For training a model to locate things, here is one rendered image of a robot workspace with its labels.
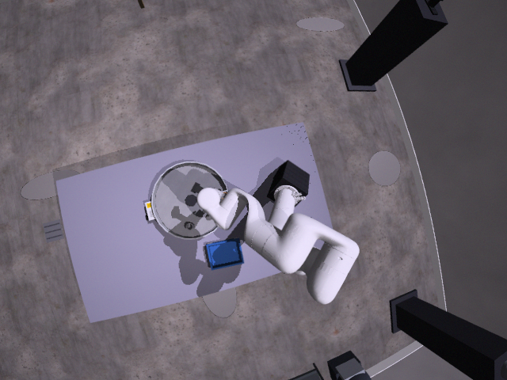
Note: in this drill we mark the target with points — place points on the blue shallow tray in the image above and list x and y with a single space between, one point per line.
225 254

